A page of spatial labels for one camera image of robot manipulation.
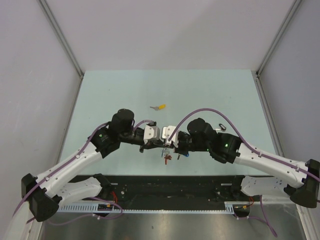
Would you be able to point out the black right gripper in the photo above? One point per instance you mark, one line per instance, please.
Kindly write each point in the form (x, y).
(179, 148)

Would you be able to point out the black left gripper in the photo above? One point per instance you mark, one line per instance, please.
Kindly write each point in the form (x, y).
(150, 145)

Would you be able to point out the red handled key organizer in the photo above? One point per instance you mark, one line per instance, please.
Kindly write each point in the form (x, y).
(166, 155)

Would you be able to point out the yellow tagged key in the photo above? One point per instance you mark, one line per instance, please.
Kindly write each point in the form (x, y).
(159, 107)

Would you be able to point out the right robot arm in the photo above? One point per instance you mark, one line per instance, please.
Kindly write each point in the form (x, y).
(296, 180)

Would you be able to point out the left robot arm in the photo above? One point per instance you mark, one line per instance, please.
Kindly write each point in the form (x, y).
(52, 189)

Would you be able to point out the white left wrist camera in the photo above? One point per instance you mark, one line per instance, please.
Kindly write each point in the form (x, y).
(151, 133)

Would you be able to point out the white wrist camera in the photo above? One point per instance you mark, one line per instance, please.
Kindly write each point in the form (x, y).
(151, 133)
(168, 137)

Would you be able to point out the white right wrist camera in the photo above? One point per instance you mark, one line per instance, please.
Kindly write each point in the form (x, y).
(168, 137)

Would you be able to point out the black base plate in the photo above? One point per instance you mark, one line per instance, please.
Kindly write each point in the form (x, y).
(216, 188)

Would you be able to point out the left aluminium frame post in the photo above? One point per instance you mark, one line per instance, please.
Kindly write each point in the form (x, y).
(48, 13)

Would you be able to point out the aluminium frame post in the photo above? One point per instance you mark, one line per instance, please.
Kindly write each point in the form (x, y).
(48, 13)
(279, 35)

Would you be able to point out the right aluminium frame post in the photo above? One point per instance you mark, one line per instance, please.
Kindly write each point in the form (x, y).
(279, 35)

